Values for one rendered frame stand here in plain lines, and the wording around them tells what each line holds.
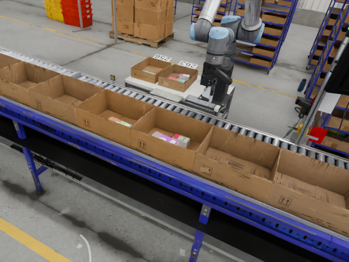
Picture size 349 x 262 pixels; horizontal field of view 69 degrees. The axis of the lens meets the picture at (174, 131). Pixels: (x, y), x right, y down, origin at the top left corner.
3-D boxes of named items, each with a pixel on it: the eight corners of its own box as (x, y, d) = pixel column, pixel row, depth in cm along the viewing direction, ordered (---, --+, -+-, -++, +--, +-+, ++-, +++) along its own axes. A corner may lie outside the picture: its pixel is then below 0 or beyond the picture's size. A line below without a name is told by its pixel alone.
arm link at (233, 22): (221, 35, 220) (224, 13, 211) (240, 38, 215) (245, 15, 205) (215, 38, 209) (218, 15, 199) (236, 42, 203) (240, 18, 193)
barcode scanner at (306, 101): (291, 106, 192) (298, 94, 185) (307, 112, 189) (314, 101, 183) (290, 109, 187) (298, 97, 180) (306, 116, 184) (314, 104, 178)
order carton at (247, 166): (271, 169, 149) (281, 147, 139) (263, 206, 127) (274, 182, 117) (208, 146, 161) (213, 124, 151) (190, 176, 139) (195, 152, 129)
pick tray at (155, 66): (171, 71, 283) (172, 63, 277) (155, 84, 254) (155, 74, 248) (148, 65, 291) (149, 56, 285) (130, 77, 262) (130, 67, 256)
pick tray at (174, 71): (197, 78, 274) (198, 69, 268) (184, 92, 245) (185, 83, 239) (173, 72, 282) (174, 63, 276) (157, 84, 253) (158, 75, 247)
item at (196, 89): (235, 88, 271) (235, 85, 269) (217, 112, 227) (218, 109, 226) (152, 64, 302) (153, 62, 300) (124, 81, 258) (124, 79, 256)
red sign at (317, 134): (320, 143, 191) (327, 130, 184) (320, 144, 191) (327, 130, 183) (298, 136, 196) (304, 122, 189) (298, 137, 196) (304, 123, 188)
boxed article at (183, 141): (175, 139, 163) (175, 133, 161) (189, 144, 160) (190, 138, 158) (171, 143, 159) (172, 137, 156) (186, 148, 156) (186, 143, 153)
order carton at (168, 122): (209, 146, 161) (214, 125, 151) (191, 176, 139) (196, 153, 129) (154, 127, 172) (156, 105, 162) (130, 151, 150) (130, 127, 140)
